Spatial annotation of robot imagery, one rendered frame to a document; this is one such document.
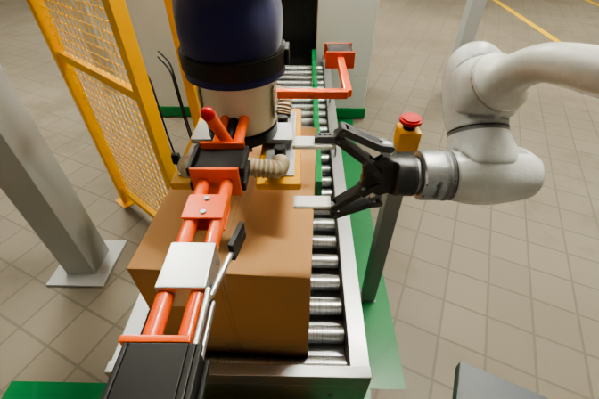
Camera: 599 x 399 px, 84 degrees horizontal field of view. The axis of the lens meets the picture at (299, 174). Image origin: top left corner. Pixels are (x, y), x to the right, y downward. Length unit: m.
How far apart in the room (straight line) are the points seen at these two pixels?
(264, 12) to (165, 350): 0.55
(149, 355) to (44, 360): 1.63
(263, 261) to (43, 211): 1.29
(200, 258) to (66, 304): 1.70
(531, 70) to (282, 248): 0.56
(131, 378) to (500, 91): 0.61
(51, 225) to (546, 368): 2.30
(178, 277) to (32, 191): 1.39
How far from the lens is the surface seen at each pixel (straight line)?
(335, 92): 0.84
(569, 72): 0.53
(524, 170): 0.65
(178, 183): 0.78
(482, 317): 1.97
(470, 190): 0.62
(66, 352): 1.99
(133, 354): 0.41
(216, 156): 0.62
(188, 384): 0.38
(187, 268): 0.46
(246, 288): 0.79
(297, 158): 0.80
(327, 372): 1.02
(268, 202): 0.88
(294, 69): 2.73
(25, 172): 1.73
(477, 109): 0.64
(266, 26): 0.68
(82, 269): 2.16
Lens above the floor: 1.57
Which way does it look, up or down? 40 degrees down
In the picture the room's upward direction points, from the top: straight up
